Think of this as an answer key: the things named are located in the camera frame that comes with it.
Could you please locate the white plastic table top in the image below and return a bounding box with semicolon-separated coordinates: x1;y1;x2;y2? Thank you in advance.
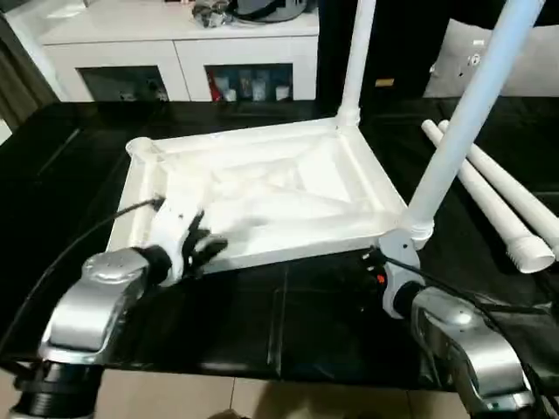
112;117;415;273

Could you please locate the white plastic table leg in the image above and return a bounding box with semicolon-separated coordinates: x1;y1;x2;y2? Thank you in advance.
437;120;559;256
421;120;557;275
335;0;379;134
377;0;548;264

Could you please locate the black work mat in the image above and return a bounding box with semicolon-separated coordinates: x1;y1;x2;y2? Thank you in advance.
0;98;559;389

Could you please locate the cluster of small bottles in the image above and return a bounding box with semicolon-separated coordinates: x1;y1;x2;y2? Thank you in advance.
206;65;294;102

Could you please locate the white cabinet with glass doors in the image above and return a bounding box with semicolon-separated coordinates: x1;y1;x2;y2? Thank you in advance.
38;0;321;104

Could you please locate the black cabinet with yellow label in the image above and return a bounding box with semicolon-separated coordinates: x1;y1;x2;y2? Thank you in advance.
316;0;455;104

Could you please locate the grey brown curtain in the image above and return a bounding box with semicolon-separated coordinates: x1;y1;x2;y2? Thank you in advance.
0;17;52;141

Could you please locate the grey bag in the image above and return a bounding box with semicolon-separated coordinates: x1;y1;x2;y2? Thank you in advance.
231;0;312;22

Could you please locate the white cushion with badge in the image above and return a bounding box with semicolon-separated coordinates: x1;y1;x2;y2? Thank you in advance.
423;17;559;100

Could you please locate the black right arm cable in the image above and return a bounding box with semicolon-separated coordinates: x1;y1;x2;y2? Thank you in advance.
381;255;559;411

